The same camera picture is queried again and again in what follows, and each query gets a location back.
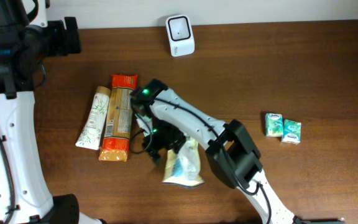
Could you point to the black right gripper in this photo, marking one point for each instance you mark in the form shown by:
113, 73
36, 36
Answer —
178, 140

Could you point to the cream blue snack bag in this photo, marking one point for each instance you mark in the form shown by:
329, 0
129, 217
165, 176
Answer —
183, 168

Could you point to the orange spaghetti packet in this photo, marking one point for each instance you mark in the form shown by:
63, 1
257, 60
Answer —
117, 133

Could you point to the white bamboo print tube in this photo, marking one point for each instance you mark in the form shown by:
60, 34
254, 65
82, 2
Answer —
90, 136

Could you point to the teal Kleenex tissue pack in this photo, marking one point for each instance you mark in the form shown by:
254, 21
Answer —
291, 132

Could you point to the teal wet wipes pack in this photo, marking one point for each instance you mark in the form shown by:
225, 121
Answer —
144, 123

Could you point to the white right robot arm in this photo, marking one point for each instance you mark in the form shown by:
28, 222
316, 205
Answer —
232, 155

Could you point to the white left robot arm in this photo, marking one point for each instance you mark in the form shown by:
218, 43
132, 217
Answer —
27, 37

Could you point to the white barcode scanner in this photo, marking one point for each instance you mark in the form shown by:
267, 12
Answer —
180, 35

